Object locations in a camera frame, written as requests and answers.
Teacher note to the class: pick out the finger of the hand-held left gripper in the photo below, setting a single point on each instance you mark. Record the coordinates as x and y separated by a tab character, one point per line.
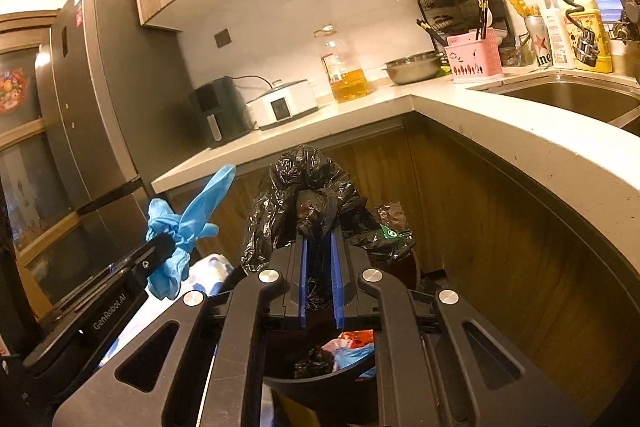
155	254

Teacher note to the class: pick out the blue floral tablecloth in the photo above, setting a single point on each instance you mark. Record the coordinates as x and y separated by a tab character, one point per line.
215	269

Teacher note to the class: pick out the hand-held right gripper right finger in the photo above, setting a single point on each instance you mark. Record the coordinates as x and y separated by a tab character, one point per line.
355	277

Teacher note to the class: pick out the steel bowl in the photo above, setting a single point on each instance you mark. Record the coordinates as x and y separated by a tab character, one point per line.
412	69

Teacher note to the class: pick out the drink can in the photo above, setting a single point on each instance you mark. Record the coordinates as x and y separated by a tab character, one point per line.
537	42

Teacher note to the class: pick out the black plastic bag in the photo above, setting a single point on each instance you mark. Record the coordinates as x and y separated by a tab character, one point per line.
300	187

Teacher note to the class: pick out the dark wall socket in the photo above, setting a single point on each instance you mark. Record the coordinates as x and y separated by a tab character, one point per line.
223	38

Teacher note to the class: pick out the red round door decoration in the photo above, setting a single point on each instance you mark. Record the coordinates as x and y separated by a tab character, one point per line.
12	89

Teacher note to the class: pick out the white rice cooker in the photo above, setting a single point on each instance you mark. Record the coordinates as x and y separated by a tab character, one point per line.
282	104

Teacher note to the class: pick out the black dish rack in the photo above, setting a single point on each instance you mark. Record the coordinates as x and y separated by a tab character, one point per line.
450	12

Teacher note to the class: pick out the grey refrigerator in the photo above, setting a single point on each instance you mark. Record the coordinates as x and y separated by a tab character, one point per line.
105	107

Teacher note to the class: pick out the white plastic bottle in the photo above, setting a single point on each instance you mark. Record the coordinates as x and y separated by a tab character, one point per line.
560	37

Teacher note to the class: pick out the black trash bin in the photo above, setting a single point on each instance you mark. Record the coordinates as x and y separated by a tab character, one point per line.
320	387

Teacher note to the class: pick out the steel sink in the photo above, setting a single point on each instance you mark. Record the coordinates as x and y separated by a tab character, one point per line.
575	97

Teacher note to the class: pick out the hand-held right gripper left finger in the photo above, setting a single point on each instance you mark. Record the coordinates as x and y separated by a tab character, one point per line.
287	277

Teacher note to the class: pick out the yellow detergent bottle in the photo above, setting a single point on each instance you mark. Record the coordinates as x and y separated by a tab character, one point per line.
600	52

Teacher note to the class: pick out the black air fryer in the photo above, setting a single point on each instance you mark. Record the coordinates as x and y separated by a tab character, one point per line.
220	112

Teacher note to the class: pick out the cooking oil bottle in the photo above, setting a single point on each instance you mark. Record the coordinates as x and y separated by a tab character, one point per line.
345	82

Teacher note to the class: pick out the kitchen counter with wooden cabinets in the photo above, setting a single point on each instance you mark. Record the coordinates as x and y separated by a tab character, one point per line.
500	217

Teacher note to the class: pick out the pink utensil basket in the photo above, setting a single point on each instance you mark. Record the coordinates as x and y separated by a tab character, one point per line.
475	57

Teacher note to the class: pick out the wooden glass-panel door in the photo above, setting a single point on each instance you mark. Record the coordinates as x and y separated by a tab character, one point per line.
25	187

